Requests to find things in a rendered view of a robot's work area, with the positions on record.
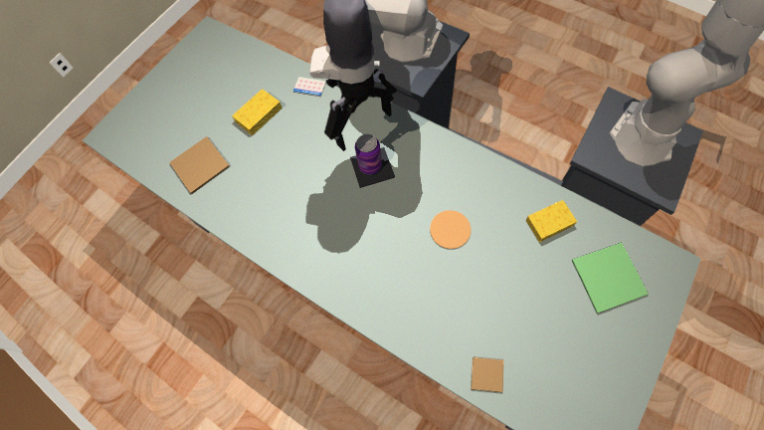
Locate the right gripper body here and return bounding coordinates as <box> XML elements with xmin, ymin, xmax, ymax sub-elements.
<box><xmin>338</xmin><ymin>74</ymin><xmax>375</xmax><ymax>106</ymax></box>

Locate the green flat square pad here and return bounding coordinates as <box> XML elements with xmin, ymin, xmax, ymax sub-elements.
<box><xmin>572</xmin><ymin>243</ymin><xmax>648</xmax><ymax>314</ymax></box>

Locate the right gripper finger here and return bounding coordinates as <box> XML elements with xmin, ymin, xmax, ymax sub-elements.
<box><xmin>366</xmin><ymin>69</ymin><xmax>397</xmax><ymax>116</ymax></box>
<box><xmin>324</xmin><ymin>97</ymin><xmax>361</xmax><ymax>151</ymax></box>

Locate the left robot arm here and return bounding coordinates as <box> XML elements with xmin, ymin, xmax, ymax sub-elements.
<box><xmin>609</xmin><ymin>0</ymin><xmax>764</xmax><ymax>166</ymax></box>

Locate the purple drink can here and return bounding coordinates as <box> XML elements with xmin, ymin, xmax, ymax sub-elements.
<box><xmin>355</xmin><ymin>134</ymin><xmax>382</xmax><ymax>175</ymax></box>

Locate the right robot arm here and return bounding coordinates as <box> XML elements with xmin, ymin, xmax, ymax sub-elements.
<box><xmin>309</xmin><ymin>0</ymin><xmax>443</xmax><ymax>88</ymax></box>

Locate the dark grey square tile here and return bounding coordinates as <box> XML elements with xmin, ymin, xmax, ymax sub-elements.
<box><xmin>350</xmin><ymin>147</ymin><xmax>395</xmax><ymax>188</ymax></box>

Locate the yellow sponge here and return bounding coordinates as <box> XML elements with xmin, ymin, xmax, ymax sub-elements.
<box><xmin>526</xmin><ymin>200</ymin><xmax>577</xmax><ymax>242</ymax></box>
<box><xmin>232</xmin><ymin>89</ymin><xmax>282</xmax><ymax>135</ymax></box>

